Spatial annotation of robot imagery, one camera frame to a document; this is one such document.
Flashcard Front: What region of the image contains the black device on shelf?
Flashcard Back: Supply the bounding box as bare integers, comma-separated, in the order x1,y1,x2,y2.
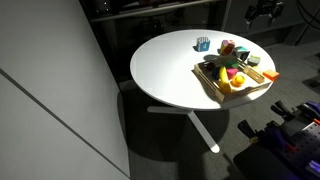
244,0,285,28

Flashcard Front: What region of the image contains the black block with number one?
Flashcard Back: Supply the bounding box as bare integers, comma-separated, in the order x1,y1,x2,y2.
233,46,250,61

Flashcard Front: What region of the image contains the yellow-green ball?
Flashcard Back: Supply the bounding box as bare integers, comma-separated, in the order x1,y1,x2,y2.
252,66,262,74

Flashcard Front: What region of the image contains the blue white number block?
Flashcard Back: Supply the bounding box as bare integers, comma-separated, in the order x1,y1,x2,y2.
196,37,210,52

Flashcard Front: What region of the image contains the black perforated breadboard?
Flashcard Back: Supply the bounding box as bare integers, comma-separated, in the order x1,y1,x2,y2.
277,122,320,180

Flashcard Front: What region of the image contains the magenta cube block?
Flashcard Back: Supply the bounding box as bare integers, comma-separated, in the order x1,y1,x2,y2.
227,68,238,79

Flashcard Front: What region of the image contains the white table leg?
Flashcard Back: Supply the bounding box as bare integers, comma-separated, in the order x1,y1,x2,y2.
147,106,220,153

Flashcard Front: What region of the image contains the multicoloured orange number block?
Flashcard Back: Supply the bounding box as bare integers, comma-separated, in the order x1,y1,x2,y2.
220,40,235,55

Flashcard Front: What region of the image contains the orange cube block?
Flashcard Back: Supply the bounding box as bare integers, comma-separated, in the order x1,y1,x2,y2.
263,70,279,82

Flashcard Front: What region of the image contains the grey cube block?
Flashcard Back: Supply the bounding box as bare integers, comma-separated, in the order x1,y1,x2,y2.
248,55,261,66

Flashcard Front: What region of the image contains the yellow banana toy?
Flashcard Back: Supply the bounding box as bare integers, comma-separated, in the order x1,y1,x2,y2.
219,66,231,93

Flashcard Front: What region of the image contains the far purple spring clamp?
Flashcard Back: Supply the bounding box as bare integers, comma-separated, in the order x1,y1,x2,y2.
270,101,320,124

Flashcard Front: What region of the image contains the yellow round toy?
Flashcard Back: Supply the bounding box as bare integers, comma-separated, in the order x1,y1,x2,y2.
231,75,245,87

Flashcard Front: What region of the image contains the wooden tray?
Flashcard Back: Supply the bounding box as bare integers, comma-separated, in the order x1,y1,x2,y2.
192,62,272,103

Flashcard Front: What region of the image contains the black cart shelf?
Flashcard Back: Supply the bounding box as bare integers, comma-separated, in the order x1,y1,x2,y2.
233,146,320,180

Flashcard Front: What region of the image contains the green cube block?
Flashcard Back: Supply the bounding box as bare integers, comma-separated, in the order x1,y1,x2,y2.
225,60,239,69

